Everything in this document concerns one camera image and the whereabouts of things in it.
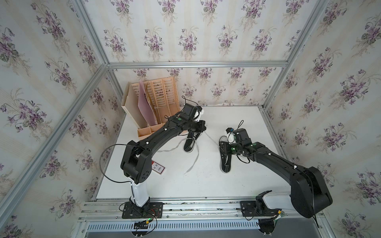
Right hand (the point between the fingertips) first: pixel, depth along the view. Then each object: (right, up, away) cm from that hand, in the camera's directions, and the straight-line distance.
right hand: (223, 147), depth 87 cm
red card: (-40, -12, -1) cm, 41 cm away
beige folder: (-55, +26, -3) cm, 61 cm away
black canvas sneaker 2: (-19, +5, +9) cm, 21 cm away
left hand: (-10, +12, -4) cm, 16 cm away
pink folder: (-46, +24, -2) cm, 52 cm away
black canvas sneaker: (+1, -8, +1) cm, 8 cm away
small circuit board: (-44, -35, -16) cm, 59 cm away
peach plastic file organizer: (-41, +36, +24) cm, 60 cm away
